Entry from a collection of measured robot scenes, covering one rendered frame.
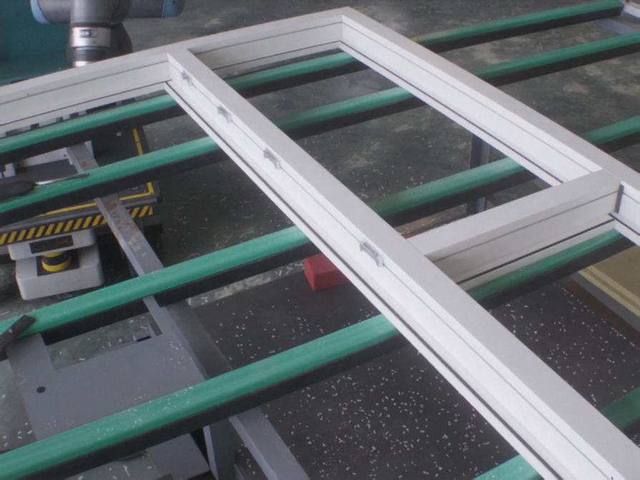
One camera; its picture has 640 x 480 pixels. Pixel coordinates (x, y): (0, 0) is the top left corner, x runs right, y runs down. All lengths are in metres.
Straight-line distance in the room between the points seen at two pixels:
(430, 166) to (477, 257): 2.03
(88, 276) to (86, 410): 1.54
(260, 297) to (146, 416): 0.63
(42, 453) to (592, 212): 0.85
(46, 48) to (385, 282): 1.59
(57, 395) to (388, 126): 2.57
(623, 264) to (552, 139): 0.35
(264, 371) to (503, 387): 0.29
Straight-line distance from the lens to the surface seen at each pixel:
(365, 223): 1.13
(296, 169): 1.25
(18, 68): 2.39
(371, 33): 1.79
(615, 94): 3.96
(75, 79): 1.69
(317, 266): 1.56
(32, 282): 2.53
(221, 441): 1.22
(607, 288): 1.59
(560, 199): 1.22
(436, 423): 1.32
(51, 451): 0.97
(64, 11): 1.97
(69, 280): 2.53
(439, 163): 3.18
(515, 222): 1.16
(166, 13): 2.22
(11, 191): 1.42
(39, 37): 2.45
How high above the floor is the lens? 1.56
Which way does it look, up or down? 34 degrees down
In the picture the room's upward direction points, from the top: 1 degrees counter-clockwise
